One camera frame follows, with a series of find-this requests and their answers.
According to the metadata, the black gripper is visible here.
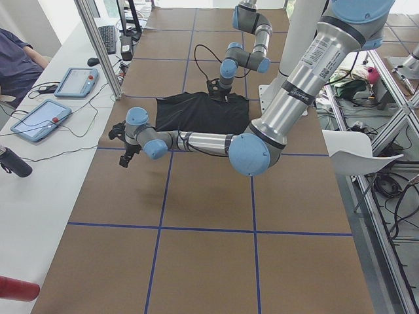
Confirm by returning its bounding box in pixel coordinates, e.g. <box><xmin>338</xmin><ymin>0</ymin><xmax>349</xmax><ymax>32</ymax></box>
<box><xmin>108</xmin><ymin>121</ymin><xmax>141</xmax><ymax>167</ymax></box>
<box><xmin>206</xmin><ymin>78</ymin><xmax>231</xmax><ymax>103</ymax></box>

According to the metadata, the black t-shirt with logo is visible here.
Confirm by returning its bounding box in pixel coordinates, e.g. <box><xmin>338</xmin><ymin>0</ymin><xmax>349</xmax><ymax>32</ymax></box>
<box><xmin>155</xmin><ymin>92</ymin><xmax>249</xmax><ymax>135</ymax></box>

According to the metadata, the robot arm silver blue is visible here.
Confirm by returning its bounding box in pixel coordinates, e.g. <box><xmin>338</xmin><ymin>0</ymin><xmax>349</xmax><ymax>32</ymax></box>
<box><xmin>109</xmin><ymin>1</ymin><xmax>393</xmax><ymax>176</ymax></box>
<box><xmin>207</xmin><ymin>1</ymin><xmax>272</xmax><ymax>102</ymax></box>

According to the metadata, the pile of clothes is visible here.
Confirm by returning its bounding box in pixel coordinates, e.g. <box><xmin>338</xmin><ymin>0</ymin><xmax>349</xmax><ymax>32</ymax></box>
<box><xmin>329</xmin><ymin>65</ymin><xmax>380</xmax><ymax>100</ymax></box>

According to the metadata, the far blue teach pendant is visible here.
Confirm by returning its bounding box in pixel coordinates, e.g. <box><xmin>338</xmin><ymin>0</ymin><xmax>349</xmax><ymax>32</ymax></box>
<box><xmin>54</xmin><ymin>67</ymin><xmax>99</xmax><ymax>98</ymax></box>

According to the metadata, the blue teach pendant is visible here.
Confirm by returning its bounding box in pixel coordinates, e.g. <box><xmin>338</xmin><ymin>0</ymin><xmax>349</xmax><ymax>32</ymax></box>
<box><xmin>10</xmin><ymin>99</ymin><xmax>72</xmax><ymax>143</ymax></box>
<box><xmin>54</xmin><ymin>67</ymin><xmax>99</xmax><ymax>98</ymax></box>

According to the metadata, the near blue teach pendant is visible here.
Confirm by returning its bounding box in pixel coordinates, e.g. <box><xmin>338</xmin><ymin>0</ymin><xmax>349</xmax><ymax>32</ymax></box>
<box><xmin>10</xmin><ymin>99</ymin><xmax>72</xmax><ymax>143</ymax></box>

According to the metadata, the brown paper table mat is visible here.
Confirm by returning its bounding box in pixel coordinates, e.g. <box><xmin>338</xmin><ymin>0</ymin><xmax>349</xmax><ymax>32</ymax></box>
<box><xmin>31</xmin><ymin>8</ymin><xmax>390</xmax><ymax>314</ymax></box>

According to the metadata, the black computer mouse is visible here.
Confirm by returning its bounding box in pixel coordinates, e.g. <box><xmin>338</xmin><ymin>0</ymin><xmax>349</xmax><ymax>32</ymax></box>
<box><xmin>87</xmin><ymin>58</ymin><xmax>100</xmax><ymax>67</ymax></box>

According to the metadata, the black power brick box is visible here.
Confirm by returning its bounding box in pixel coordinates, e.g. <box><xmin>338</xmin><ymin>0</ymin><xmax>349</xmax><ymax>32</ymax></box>
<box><xmin>119</xmin><ymin>35</ymin><xmax>134</xmax><ymax>61</ymax></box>

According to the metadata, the black water bottle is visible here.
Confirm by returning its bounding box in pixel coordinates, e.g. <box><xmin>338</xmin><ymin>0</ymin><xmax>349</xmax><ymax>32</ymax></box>
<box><xmin>1</xmin><ymin>146</ymin><xmax>33</xmax><ymax>177</ymax></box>

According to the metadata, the black keyboard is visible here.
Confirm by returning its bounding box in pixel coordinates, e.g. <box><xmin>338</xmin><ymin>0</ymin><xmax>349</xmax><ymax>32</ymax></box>
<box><xmin>98</xmin><ymin>26</ymin><xmax>117</xmax><ymax>54</ymax></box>

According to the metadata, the white plastic chair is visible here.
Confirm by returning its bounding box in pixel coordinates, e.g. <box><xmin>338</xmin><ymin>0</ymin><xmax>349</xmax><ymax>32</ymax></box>
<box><xmin>322</xmin><ymin>130</ymin><xmax>403</xmax><ymax>176</ymax></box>

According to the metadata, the seated person in navy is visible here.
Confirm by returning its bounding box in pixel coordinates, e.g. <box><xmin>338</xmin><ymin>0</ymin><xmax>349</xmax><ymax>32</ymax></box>
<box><xmin>1</xmin><ymin>29</ymin><xmax>49</xmax><ymax>108</ymax></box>

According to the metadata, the red cylinder bottle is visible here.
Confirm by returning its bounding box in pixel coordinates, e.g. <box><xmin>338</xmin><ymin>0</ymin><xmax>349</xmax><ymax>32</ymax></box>
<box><xmin>1</xmin><ymin>276</ymin><xmax>40</xmax><ymax>302</ymax></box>

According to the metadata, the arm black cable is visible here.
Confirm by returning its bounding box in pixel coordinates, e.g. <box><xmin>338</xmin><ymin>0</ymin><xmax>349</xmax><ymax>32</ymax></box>
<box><xmin>175</xmin><ymin>129</ymin><xmax>230</xmax><ymax>157</ymax></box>
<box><xmin>194</xmin><ymin>44</ymin><xmax>227</xmax><ymax>82</ymax></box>

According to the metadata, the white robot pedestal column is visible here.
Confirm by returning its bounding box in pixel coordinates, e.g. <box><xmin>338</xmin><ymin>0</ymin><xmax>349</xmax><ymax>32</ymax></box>
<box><xmin>259</xmin><ymin>0</ymin><xmax>329</xmax><ymax>113</ymax></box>

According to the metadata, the aluminium frame post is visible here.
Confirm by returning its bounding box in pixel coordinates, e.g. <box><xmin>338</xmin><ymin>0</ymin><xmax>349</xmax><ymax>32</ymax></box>
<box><xmin>74</xmin><ymin>0</ymin><xmax>122</xmax><ymax>100</ymax></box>

